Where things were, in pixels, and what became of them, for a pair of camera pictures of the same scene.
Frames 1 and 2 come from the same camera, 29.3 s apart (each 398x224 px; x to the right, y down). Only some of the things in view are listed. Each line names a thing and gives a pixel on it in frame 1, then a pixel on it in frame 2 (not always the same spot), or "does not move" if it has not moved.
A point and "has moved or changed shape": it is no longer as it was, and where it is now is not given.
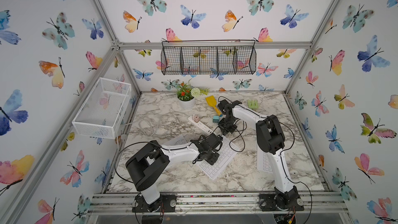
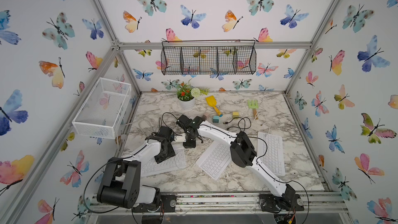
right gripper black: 225,130 -> 188,145
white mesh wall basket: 100,115 does not move
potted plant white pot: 186,94 does not move
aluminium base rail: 102,204 does not move
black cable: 245,126 has moved or changed shape
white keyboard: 228,151 does not move
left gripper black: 214,161 -> 160,158
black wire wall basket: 208,57 does not move
